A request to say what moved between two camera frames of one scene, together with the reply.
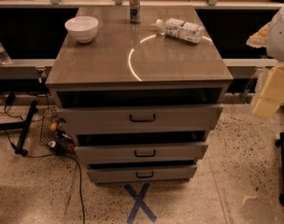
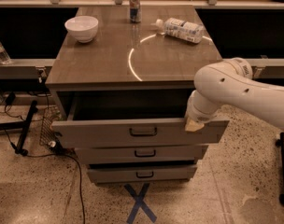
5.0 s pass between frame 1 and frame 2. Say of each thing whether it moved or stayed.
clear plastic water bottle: stayed
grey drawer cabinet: stayed
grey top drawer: moved
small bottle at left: stayed
